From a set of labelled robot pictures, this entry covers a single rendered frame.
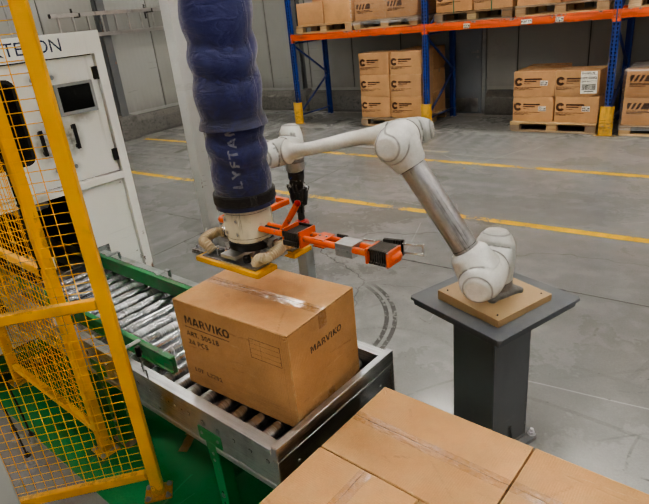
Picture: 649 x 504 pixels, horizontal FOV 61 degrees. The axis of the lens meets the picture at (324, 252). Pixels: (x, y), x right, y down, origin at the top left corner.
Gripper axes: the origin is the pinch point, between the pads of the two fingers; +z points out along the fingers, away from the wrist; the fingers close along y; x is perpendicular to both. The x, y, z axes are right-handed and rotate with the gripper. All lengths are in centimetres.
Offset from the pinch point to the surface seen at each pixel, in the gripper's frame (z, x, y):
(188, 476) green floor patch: 107, 79, 17
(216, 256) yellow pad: -6, 62, -14
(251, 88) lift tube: -65, 50, -34
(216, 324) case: 18, 71, -18
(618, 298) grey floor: 109, -187, -99
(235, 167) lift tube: -40, 58, -29
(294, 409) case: 44, 69, -52
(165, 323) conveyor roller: 55, 47, 62
